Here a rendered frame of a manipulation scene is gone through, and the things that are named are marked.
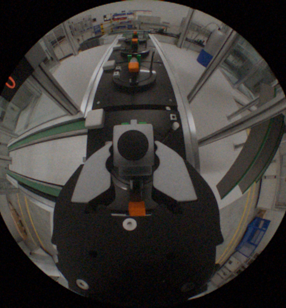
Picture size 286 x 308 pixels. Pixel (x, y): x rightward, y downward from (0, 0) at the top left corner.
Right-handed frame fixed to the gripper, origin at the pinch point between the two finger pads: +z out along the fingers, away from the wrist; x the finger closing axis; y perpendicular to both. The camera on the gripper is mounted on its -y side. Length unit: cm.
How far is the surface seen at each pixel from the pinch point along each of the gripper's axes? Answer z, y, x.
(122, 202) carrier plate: 1.0, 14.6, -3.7
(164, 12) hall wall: 586, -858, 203
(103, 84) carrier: 22.3, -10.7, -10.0
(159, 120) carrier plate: 13.2, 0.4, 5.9
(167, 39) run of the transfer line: 88, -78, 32
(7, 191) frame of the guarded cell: -12, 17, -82
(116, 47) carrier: 43, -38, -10
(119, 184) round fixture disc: 2.4, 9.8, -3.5
